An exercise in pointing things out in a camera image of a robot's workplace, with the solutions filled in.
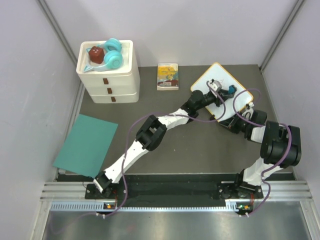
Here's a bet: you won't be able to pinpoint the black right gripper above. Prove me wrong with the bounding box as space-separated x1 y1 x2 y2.
218 112 252 135

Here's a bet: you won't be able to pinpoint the whiteboard with orange frame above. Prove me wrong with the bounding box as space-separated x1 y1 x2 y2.
189 62 255 123

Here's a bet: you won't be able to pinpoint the blue bone-shaped eraser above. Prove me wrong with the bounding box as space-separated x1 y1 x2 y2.
228 85 237 95

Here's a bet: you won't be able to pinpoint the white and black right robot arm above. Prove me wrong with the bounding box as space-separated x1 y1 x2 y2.
217 110 302 199

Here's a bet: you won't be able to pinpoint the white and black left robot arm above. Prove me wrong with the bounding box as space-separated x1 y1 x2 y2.
93 86 237 199

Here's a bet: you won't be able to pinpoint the yellow illustrated book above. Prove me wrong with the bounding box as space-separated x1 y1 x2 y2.
156 63 179 91

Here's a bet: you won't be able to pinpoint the white three-drawer storage unit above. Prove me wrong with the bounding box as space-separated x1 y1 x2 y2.
76 40 140 104

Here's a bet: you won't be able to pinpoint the teal cat-ear headphones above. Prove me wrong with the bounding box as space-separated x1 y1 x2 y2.
83 38 123 73

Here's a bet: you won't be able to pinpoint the dark red plush cube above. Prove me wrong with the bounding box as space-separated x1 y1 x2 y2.
88 46 105 64

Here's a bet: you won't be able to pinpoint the teal paper sheet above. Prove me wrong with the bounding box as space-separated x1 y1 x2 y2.
53 114 118 178

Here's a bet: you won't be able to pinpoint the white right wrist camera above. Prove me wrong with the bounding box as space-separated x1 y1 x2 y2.
242 102 255 120

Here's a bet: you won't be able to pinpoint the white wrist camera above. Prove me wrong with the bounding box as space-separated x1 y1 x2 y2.
242 102 255 120
206 79 222 93

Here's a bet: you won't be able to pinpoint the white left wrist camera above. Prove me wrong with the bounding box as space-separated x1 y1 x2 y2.
206 79 222 93

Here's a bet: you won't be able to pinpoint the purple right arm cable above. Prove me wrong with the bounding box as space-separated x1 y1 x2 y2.
233 88 294 218

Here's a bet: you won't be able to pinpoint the grey slotted cable duct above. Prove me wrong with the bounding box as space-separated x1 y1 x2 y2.
50 201 251 213

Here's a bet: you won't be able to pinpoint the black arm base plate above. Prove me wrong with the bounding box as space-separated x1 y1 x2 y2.
84 180 263 200

